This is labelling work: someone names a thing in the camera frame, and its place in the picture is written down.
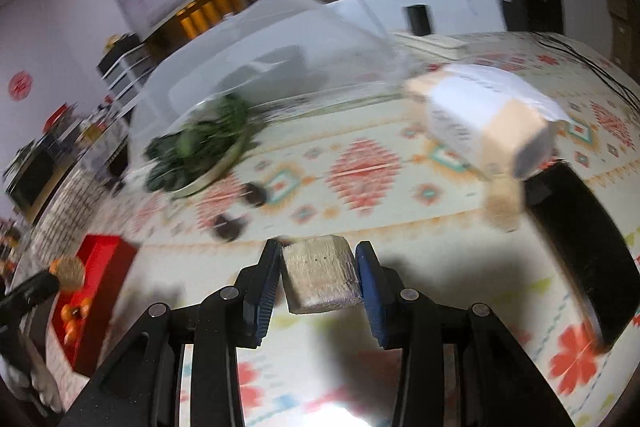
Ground small black box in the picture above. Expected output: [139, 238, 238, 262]
[406, 5, 431, 36]

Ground clear dome food cover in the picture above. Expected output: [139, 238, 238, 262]
[127, 0, 416, 188]

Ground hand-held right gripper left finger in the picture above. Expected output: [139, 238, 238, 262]
[60, 238, 283, 427]

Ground black and white storage rack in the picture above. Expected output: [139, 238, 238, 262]
[97, 34, 153, 108]

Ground white appliance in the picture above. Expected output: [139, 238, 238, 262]
[325, 0, 506, 38]

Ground red box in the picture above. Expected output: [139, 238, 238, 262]
[50, 234, 138, 378]

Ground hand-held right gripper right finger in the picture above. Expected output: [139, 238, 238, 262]
[354, 241, 576, 427]

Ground dark round plum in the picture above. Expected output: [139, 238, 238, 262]
[212, 214, 243, 242]
[242, 182, 268, 208]

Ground black smartphone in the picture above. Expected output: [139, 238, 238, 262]
[522, 162, 633, 354]

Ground tissue pack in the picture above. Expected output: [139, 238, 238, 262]
[404, 63, 571, 180]

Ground red round wall ornament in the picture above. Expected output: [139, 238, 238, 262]
[7, 71, 35, 100]

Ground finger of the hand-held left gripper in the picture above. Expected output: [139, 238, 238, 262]
[0, 269, 63, 323]

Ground leafy greens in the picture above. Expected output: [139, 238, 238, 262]
[145, 94, 251, 192]

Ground row of yellow bottles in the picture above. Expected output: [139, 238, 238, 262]
[177, 0, 246, 38]

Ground white bowl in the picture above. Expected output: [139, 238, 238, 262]
[232, 49, 308, 82]

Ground white plate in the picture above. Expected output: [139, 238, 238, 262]
[170, 132, 261, 200]

